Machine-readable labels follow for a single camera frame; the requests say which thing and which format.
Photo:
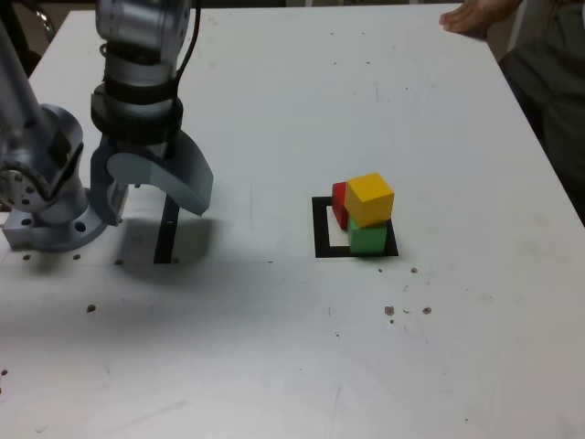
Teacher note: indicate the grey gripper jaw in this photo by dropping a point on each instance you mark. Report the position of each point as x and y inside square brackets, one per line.
[187, 178]
[99, 183]

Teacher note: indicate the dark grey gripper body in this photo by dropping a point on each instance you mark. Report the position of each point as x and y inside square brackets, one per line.
[146, 149]

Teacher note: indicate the person's hand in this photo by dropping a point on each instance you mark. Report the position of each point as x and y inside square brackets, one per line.
[480, 16]

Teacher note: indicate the yellow cube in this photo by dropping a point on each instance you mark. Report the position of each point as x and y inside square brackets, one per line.
[370, 201]

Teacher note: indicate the person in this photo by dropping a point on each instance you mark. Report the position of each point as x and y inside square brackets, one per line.
[553, 96]

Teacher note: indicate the red cube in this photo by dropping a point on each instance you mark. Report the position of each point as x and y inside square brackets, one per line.
[339, 202]

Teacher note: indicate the shiny metal tube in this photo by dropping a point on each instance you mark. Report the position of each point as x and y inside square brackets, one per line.
[46, 22]

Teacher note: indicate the black tape square outline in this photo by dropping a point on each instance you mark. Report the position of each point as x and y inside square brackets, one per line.
[320, 228]

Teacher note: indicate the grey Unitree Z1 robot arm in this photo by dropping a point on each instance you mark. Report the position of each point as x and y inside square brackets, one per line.
[57, 137]

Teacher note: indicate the green cube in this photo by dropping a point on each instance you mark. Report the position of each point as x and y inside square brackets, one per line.
[366, 240]

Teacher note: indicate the black tape strip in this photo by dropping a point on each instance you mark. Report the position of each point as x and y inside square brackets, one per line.
[164, 242]

